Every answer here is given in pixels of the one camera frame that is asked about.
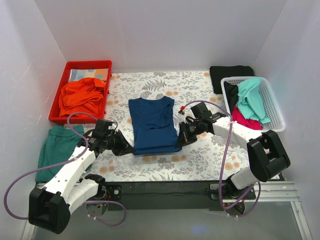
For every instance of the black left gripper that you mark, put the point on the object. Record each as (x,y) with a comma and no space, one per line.
(119,143)

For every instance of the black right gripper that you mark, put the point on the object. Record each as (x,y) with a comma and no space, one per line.
(186,133)

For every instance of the dark blue t shirt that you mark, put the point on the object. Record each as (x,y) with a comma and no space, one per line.
(153,126)

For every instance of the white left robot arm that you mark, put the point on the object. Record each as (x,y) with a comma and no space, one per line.
(51,206)

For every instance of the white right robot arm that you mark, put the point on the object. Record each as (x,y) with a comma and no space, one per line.
(266,153)

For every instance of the green t shirt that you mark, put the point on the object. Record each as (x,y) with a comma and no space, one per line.
(57,148)

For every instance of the magenta t shirt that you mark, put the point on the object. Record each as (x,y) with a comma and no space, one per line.
(240,119)

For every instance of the orange t shirt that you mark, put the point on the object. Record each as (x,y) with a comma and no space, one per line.
(84,95)

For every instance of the black t shirt in basket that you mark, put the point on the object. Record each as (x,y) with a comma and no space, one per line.
(231,92)

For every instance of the red plastic bin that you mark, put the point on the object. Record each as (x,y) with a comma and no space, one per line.
(81,65)

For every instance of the black folded t shirt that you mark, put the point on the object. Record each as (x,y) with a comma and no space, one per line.
(217,73)

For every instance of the teal t shirt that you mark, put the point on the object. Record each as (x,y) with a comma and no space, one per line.
(250,102)

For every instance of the patterned folded cloth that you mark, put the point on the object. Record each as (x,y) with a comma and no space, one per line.
(78,74)

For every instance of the white plastic basket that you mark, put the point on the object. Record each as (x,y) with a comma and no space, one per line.
(271,107)

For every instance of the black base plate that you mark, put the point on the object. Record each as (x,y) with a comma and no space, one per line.
(164,195)

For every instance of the aluminium frame rail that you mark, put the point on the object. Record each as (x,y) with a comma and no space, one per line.
(271,191)

